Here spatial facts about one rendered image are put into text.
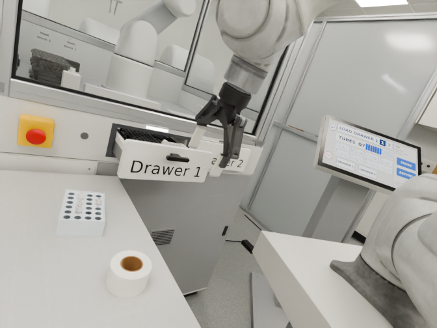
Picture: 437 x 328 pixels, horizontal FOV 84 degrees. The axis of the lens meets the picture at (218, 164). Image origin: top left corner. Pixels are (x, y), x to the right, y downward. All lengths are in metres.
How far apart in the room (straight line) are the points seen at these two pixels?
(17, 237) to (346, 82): 2.26
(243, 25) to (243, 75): 0.21
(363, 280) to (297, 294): 0.15
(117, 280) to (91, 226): 0.16
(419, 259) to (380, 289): 0.19
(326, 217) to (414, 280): 1.05
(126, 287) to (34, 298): 0.13
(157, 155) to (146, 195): 0.28
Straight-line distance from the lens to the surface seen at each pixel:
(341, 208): 1.48
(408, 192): 0.59
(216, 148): 1.00
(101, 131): 0.83
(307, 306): 0.53
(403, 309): 0.63
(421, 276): 0.43
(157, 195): 0.99
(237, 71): 0.57
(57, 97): 0.80
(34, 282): 0.51
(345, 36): 2.55
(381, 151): 1.47
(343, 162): 1.32
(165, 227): 1.10
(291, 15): 0.41
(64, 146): 0.83
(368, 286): 0.63
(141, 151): 0.70
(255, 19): 0.37
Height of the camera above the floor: 1.12
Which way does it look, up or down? 15 degrees down
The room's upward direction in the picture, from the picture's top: 19 degrees clockwise
